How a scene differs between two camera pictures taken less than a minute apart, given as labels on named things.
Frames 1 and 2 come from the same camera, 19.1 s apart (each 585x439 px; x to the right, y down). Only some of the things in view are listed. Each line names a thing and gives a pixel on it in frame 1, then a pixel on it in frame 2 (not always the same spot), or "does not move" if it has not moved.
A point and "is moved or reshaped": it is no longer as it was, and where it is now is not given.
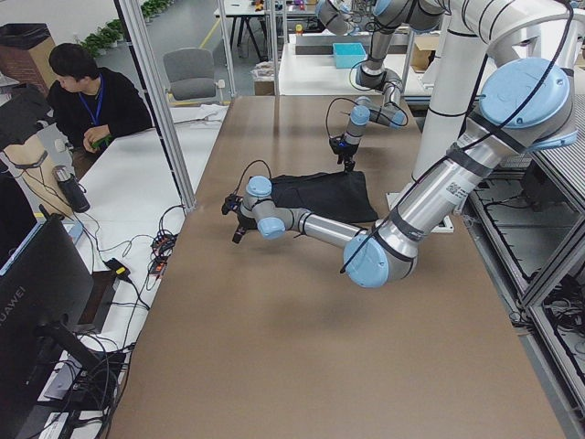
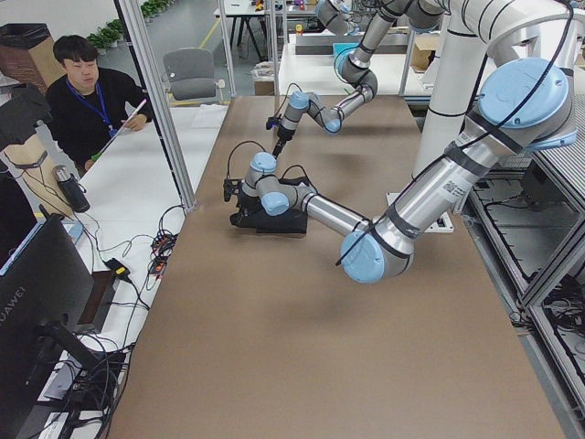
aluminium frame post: [142, 41] does not move
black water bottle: [72, 188] does not move
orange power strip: [161, 249] does not move
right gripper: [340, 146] to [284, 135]
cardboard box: [423, 51] does not move
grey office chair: [189, 74] does not move
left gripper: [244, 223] to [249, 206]
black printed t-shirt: [341, 194] is moved or reshaped
